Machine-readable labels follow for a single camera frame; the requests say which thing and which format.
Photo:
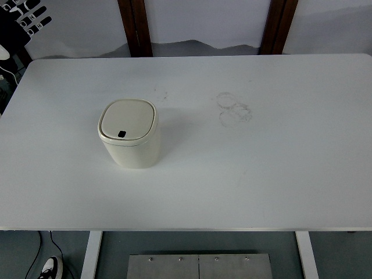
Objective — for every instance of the brown wooden frame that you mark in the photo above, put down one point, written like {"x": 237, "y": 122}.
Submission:
{"x": 278, "y": 24}
{"x": 135, "y": 24}

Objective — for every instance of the black white sneaker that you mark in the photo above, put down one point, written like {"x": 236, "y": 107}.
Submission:
{"x": 52, "y": 269}

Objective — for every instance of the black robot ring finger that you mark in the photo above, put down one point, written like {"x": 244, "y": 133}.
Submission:
{"x": 39, "y": 23}

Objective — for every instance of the white table leg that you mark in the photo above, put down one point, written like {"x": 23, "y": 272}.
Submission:
{"x": 306, "y": 255}
{"x": 91, "y": 255}

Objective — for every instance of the right brown wooden frame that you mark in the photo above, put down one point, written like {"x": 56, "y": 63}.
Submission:
{"x": 278, "y": 24}

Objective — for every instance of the white right table leg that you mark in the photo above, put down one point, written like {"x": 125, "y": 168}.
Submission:
{"x": 306, "y": 255}

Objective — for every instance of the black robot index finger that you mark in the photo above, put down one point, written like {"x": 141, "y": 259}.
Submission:
{"x": 25, "y": 6}

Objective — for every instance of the cream lidded trash can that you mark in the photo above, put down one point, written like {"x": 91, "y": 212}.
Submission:
{"x": 129, "y": 130}

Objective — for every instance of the white left table leg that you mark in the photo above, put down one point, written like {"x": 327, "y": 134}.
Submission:
{"x": 91, "y": 255}

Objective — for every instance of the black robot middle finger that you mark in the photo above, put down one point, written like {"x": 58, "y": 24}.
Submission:
{"x": 29, "y": 15}

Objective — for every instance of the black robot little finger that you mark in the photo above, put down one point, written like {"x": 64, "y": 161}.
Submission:
{"x": 33, "y": 30}

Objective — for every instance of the grey metal base plate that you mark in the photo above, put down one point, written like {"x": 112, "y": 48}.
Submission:
{"x": 200, "y": 266}

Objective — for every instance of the left brown wooden frame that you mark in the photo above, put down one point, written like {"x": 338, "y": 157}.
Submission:
{"x": 135, "y": 24}

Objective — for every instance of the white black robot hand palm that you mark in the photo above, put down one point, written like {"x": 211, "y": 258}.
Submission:
{"x": 13, "y": 36}

